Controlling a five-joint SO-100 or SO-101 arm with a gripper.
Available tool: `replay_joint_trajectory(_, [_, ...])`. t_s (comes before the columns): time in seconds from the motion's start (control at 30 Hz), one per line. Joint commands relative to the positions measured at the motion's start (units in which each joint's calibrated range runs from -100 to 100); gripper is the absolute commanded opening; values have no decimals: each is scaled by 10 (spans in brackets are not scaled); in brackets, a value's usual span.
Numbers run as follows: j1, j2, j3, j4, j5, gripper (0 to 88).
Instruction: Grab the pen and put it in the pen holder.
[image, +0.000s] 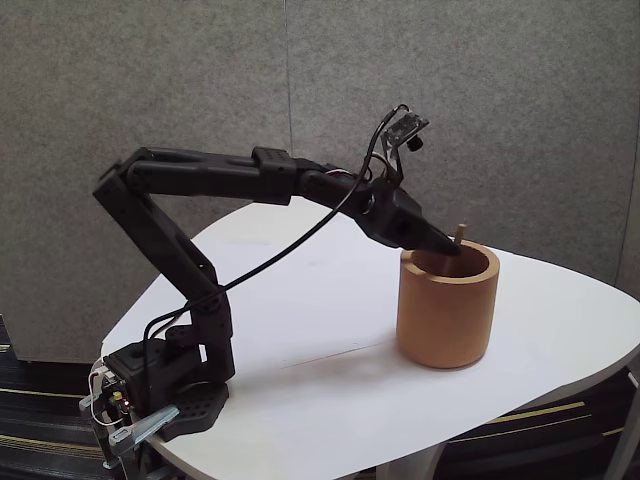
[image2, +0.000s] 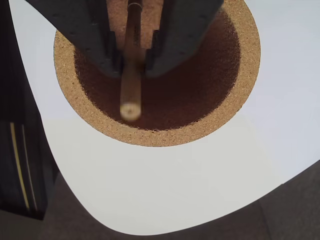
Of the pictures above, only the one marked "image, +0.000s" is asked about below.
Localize brown cylindrical pen holder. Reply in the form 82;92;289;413
395;238;502;371

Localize white table leg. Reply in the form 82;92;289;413
603;363;640;480
374;439;447;480

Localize grey metal table clamp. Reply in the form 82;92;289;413
78;394;180;472

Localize bare circuit board camera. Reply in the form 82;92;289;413
381;110;431;154

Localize black camera cable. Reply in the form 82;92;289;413
141;103;410;417

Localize thin white wire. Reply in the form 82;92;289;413
87;364;124;429

